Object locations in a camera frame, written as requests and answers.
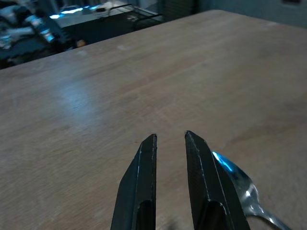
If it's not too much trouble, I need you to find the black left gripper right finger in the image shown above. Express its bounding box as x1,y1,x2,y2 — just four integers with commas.
184,130,251,230

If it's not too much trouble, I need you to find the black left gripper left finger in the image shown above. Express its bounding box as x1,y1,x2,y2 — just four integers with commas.
110,133,158,230

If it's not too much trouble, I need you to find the silver metal spoon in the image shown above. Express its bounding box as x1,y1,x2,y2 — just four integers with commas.
212,150,292,230

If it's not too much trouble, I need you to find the black wire crate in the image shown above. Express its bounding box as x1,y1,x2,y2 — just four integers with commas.
56,4,164,45

